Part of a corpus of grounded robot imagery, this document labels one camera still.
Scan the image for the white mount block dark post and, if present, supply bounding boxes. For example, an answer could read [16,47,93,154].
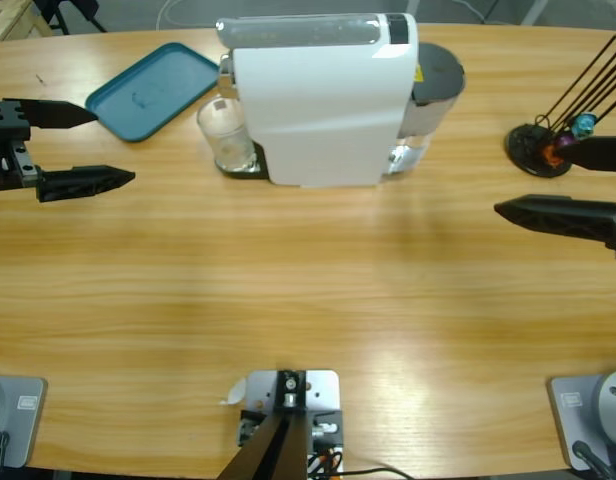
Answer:
[218,368,345,480]

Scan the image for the black capsule holder with rods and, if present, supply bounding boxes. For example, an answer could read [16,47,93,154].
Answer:
[504,32,616,179]

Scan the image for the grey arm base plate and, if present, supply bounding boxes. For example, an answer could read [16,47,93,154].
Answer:
[0,375,48,470]
[546,368,616,472]

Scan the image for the grey metal frame leg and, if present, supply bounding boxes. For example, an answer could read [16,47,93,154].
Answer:
[518,0,552,26]

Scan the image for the white capsule coffee machine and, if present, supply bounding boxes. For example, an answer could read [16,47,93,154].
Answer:
[214,12,420,191]

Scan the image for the clear glass cup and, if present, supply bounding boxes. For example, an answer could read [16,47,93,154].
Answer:
[196,97,257,174]

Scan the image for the water tank with dark lid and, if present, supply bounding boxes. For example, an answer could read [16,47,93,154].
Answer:
[387,42,467,176]

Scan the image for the drip tray with metal grate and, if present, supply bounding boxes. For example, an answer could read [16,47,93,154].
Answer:
[215,142,269,180]

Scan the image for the black stand legs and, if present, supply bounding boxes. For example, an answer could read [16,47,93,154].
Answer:
[37,0,109,35]

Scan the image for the white paper tag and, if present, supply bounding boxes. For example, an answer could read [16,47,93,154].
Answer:
[217,377,248,406]

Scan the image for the teal plastic tray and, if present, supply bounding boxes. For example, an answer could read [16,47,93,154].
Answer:
[85,42,220,144]

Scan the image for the white cable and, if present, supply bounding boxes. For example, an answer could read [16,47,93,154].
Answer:
[155,0,199,29]

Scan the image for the blue coffee capsule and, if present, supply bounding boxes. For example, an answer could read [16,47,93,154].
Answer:
[572,112,598,139]

